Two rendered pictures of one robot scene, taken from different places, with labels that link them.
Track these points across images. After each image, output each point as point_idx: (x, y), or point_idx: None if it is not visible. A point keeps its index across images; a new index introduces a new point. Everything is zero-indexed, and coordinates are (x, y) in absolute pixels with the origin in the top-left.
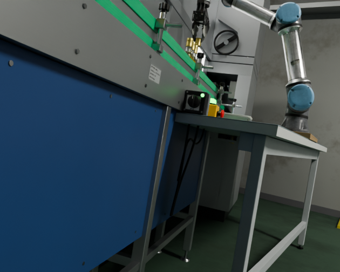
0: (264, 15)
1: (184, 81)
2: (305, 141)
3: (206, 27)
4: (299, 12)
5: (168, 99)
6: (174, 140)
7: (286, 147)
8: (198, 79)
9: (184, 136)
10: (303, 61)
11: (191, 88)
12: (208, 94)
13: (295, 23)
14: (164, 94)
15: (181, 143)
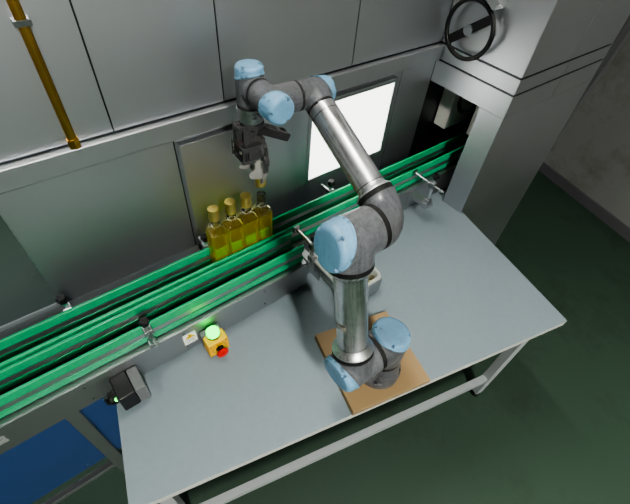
0: (349, 180)
1: (97, 380)
2: (326, 427)
3: (263, 164)
4: (341, 265)
5: (55, 420)
6: None
7: None
8: (179, 316)
9: None
10: (353, 330)
11: (132, 362)
12: (125, 397)
13: (339, 274)
14: (36, 429)
15: None
